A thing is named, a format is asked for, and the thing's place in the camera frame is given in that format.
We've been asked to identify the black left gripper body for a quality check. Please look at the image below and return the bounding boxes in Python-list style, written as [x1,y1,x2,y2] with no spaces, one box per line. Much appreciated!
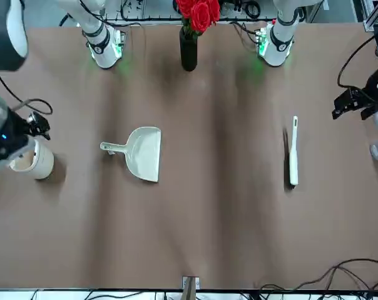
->
[359,66,378,109]

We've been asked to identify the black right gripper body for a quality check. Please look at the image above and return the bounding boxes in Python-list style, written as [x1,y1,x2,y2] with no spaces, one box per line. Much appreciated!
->
[0,108,33,175]

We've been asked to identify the white brush black bristles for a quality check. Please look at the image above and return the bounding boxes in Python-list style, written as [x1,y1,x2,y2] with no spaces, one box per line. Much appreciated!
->
[282,116,300,191]

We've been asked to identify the pale grey plastic dustpan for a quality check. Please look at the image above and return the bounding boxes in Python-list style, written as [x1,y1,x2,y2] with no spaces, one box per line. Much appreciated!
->
[100,126,162,184]

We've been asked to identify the small beige lidded bin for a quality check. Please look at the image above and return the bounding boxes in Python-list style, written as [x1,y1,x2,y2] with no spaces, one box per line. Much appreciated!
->
[8,139,55,181]

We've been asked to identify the black vase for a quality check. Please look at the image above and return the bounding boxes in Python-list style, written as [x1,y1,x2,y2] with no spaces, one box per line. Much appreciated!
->
[179,26,198,72]

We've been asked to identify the red rose bouquet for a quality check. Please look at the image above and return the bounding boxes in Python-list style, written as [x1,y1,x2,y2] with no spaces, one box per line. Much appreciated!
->
[175,0,221,34]

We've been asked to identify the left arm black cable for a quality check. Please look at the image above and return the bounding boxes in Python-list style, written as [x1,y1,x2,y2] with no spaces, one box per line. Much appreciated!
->
[337,34,378,91]

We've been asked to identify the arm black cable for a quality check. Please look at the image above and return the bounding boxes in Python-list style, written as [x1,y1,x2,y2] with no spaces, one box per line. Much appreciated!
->
[0,70,54,126]
[337,34,378,91]

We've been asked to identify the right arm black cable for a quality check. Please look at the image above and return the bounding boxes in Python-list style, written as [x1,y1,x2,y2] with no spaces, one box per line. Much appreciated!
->
[0,70,54,126]

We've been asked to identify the aluminium frame corner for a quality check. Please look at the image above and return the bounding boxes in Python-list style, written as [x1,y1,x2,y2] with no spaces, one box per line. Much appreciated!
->
[362,0,378,32]

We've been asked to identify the black loose table cables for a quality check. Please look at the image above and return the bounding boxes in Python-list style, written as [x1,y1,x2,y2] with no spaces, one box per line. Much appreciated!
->
[259,257,378,296]

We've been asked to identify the aluminium profile post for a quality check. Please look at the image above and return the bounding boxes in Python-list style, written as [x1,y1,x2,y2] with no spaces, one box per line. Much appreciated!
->
[181,276,201,300]

